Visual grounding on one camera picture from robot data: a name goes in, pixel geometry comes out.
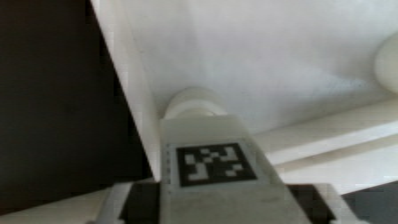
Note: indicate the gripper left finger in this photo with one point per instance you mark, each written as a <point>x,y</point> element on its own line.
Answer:
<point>131,204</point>

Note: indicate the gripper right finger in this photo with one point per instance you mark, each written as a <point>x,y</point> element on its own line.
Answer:
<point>321,204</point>

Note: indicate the white table leg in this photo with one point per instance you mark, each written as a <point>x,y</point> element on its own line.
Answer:
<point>220,187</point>

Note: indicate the white square table top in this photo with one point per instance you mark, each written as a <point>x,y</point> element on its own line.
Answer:
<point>279,53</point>

